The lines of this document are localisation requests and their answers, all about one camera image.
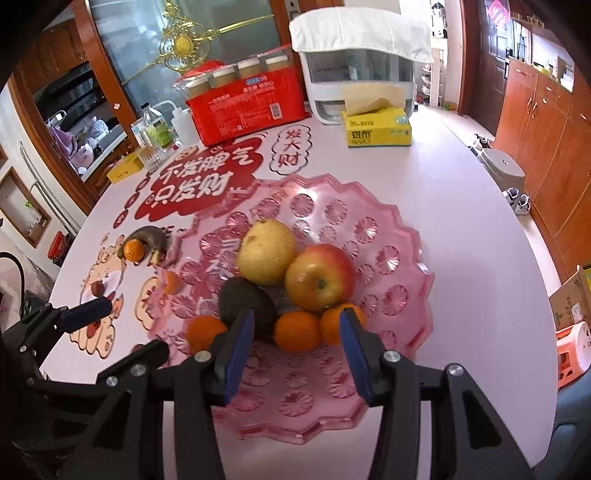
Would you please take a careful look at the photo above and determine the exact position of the cardboard box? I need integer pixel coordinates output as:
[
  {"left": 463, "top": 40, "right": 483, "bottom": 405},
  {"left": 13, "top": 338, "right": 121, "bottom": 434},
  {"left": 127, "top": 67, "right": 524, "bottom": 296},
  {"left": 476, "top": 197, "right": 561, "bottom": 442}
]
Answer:
[{"left": 549, "top": 265, "right": 591, "bottom": 331}]

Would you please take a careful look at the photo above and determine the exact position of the white cloth cover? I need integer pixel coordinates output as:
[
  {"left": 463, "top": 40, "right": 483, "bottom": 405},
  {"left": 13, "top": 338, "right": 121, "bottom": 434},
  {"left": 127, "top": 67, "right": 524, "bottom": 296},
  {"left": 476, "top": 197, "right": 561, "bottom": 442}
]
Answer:
[{"left": 288, "top": 7, "right": 434, "bottom": 63}]

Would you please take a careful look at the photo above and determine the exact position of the red snack package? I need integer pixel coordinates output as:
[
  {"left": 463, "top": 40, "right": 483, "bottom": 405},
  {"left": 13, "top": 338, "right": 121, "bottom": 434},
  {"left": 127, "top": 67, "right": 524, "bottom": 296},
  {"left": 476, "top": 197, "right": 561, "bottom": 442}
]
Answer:
[{"left": 175, "top": 45, "right": 305, "bottom": 147}]

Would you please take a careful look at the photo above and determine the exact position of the yellow tissue box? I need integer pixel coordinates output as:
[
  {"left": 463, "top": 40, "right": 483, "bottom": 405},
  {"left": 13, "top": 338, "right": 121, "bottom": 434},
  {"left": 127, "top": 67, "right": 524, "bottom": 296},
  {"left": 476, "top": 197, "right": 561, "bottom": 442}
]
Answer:
[{"left": 342, "top": 82, "right": 412, "bottom": 148}]

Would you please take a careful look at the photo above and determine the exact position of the clear drinking glass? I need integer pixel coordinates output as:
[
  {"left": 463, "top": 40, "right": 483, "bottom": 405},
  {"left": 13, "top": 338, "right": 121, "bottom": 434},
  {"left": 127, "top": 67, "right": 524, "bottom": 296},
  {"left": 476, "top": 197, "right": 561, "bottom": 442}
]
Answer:
[{"left": 137, "top": 134, "right": 174, "bottom": 173}]

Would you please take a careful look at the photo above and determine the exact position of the yellow flat box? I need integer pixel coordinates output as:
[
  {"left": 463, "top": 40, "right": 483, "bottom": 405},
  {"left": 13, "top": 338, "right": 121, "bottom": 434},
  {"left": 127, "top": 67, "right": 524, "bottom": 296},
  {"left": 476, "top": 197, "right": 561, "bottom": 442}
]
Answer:
[{"left": 106, "top": 153, "right": 143, "bottom": 184}]

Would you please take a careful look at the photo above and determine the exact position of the yellow brown pear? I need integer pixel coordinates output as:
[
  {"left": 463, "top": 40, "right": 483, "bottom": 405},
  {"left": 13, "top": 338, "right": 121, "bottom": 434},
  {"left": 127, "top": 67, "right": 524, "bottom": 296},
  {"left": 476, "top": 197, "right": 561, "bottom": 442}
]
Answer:
[{"left": 236, "top": 219, "right": 297, "bottom": 286}]

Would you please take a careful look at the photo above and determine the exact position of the pink plastic stool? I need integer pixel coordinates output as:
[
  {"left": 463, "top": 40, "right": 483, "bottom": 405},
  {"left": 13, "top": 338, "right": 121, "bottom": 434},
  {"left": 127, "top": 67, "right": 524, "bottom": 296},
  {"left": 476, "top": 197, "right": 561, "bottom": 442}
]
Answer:
[{"left": 556, "top": 321, "right": 591, "bottom": 389}]

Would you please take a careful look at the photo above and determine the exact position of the white rice dispenser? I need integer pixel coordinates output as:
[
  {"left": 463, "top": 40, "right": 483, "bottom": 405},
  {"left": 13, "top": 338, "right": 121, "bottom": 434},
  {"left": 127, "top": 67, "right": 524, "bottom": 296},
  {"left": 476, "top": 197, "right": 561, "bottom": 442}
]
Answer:
[{"left": 293, "top": 49, "right": 420, "bottom": 125}]

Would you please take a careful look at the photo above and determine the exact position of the red apple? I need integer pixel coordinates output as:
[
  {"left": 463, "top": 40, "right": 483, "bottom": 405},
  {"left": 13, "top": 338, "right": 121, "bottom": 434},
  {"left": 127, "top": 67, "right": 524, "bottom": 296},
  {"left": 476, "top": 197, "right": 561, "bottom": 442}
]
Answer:
[{"left": 284, "top": 244, "right": 356, "bottom": 312}]

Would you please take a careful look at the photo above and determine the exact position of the white squeeze bottle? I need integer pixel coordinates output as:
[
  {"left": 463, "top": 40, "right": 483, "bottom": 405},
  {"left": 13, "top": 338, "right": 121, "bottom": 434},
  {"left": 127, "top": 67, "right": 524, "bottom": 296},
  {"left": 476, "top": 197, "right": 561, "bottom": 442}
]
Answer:
[{"left": 155, "top": 100, "right": 200, "bottom": 147}]

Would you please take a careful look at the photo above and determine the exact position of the overripe black banana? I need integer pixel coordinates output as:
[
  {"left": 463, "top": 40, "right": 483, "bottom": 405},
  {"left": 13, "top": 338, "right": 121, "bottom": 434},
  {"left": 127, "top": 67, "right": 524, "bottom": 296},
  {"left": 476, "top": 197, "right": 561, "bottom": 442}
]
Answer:
[{"left": 117, "top": 225, "right": 168, "bottom": 266}]

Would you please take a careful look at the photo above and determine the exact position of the pink plastic fruit plate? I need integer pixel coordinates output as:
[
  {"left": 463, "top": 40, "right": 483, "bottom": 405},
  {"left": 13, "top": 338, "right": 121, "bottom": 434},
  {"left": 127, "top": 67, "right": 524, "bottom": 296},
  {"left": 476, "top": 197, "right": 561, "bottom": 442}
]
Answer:
[{"left": 135, "top": 175, "right": 434, "bottom": 444}]

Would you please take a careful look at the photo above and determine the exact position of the clear plastic bottle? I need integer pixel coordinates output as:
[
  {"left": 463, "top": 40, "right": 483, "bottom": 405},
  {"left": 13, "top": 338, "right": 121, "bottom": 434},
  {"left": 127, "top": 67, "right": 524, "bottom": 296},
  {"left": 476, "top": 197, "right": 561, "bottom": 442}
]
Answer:
[{"left": 141, "top": 102, "right": 173, "bottom": 149}]

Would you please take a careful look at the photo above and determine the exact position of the dark avocado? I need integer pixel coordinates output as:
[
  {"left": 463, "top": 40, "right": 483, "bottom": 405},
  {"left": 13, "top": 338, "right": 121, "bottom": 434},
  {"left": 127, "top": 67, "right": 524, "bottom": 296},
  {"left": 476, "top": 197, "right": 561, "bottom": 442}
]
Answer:
[{"left": 218, "top": 277, "right": 279, "bottom": 344}]

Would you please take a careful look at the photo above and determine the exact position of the small dark red fruit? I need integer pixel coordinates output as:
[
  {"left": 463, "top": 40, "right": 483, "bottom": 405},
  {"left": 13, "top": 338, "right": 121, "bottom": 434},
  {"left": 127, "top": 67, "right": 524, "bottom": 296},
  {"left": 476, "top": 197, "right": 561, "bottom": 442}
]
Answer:
[{"left": 90, "top": 280, "right": 105, "bottom": 297}]

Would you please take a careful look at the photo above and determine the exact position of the mandarin with stem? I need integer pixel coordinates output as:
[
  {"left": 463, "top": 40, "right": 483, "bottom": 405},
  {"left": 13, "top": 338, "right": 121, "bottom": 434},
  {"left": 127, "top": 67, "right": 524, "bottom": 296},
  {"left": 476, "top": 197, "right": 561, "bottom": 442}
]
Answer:
[{"left": 186, "top": 315, "right": 228, "bottom": 354}]

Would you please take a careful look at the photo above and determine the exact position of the white round stool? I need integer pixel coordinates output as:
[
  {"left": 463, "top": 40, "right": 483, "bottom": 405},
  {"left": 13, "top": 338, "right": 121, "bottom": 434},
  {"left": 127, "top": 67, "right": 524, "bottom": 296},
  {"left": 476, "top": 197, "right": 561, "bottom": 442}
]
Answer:
[{"left": 477, "top": 148, "right": 525, "bottom": 191}]

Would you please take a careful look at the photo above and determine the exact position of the large orange mandarin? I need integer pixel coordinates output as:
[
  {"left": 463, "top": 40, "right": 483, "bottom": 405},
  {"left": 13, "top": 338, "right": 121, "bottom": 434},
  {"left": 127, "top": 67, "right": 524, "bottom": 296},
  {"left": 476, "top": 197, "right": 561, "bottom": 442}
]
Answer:
[{"left": 273, "top": 311, "right": 322, "bottom": 354}]

